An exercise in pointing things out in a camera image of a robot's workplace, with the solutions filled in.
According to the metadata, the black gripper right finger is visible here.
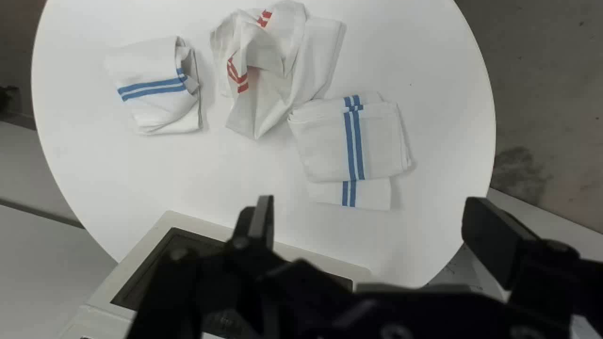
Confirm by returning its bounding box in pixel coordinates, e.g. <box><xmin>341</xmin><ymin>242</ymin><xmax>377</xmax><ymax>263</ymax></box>
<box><xmin>460</xmin><ymin>195</ymin><xmax>543</xmax><ymax>302</ymax></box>

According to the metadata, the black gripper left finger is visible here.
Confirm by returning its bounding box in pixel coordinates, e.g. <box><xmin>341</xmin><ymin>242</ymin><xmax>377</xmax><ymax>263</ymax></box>
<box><xmin>228</xmin><ymin>193</ymin><xmax>277</xmax><ymax>252</ymax></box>

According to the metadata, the white towel with blue stripes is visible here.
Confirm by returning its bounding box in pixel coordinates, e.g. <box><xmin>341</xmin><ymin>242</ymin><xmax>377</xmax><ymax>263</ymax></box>
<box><xmin>286</xmin><ymin>90</ymin><xmax>416</xmax><ymax>212</ymax></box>
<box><xmin>102</xmin><ymin>35</ymin><xmax>205</xmax><ymax>137</ymax></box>

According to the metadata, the white towel with red stripes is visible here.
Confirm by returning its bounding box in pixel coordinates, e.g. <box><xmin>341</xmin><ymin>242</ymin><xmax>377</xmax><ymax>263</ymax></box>
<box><xmin>209</xmin><ymin>0</ymin><xmax>347</xmax><ymax>140</ymax></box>

